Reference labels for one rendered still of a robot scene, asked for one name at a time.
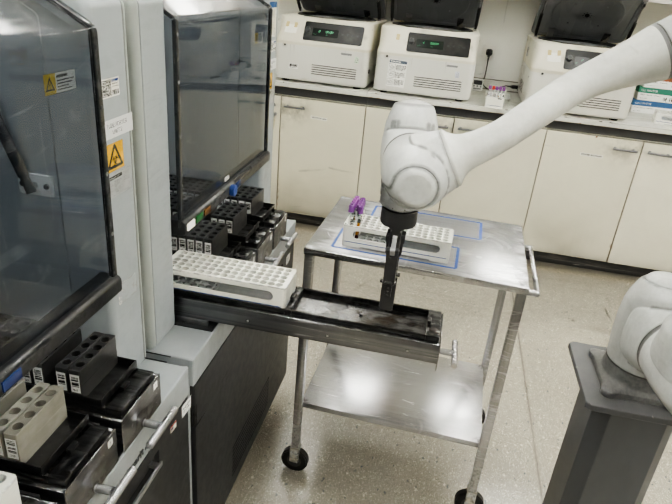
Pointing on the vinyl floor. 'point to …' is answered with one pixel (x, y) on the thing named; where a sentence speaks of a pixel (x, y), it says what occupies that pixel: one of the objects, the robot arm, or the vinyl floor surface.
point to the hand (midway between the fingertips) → (388, 292)
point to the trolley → (333, 361)
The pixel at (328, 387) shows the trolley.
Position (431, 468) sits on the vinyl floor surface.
